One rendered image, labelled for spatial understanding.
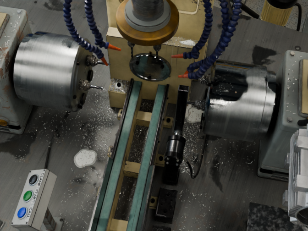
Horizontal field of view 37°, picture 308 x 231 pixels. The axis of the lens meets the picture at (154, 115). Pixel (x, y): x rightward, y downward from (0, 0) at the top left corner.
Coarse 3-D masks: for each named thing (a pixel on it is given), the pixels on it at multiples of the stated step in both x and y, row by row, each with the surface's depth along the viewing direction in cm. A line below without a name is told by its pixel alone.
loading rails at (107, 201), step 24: (168, 96) 174; (120, 120) 160; (144, 120) 170; (168, 120) 172; (120, 144) 156; (120, 168) 151; (144, 168) 152; (144, 192) 147; (96, 216) 142; (144, 216) 142
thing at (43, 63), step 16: (32, 48) 145; (48, 48) 145; (64, 48) 145; (80, 48) 146; (16, 64) 146; (32, 64) 144; (48, 64) 144; (64, 64) 143; (80, 64) 148; (96, 64) 155; (16, 80) 147; (32, 80) 145; (48, 80) 144; (64, 80) 144; (80, 80) 150; (32, 96) 149; (48, 96) 147; (64, 96) 146; (80, 96) 155
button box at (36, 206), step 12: (48, 180) 133; (24, 192) 132; (36, 192) 129; (48, 192) 132; (24, 204) 130; (36, 204) 128; (24, 216) 127; (36, 216) 127; (24, 228) 128; (36, 228) 127
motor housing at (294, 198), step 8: (296, 136) 112; (304, 136) 110; (296, 152) 108; (304, 152) 106; (296, 160) 107; (304, 160) 105; (296, 168) 106; (304, 168) 104; (288, 184) 112; (296, 192) 103; (304, 192) 102; (288, 200) 107; (296, 200) 102; (304, 200) 101; (288, 208) 106; (296, 208) 102; (304, 208) 101; (296, 216) 106; (304, 216) 109; (304, 224) 109
